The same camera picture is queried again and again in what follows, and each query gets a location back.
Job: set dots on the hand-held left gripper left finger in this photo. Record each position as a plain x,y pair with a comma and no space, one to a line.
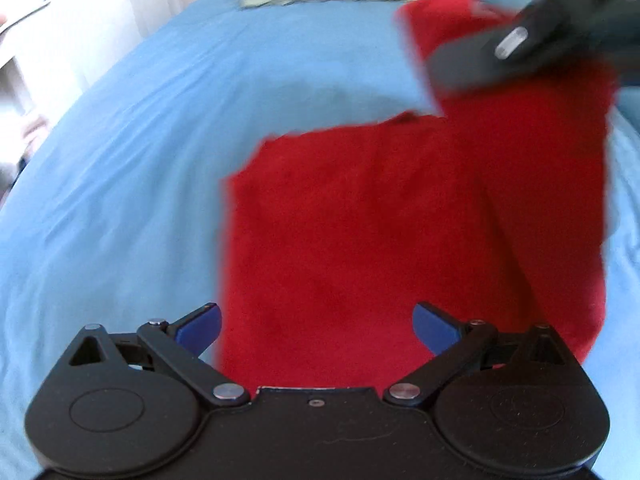
201,331

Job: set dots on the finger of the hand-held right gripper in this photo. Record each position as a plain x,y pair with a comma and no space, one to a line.
480,60

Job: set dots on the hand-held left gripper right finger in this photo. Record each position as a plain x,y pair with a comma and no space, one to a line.
434,331

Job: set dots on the red knit sweater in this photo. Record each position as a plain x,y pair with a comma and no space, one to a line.
380,240

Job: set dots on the blue bed sheet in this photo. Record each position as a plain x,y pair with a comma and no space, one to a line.
125,150

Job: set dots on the white shelf unit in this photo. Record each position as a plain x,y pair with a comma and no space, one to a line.
15,35

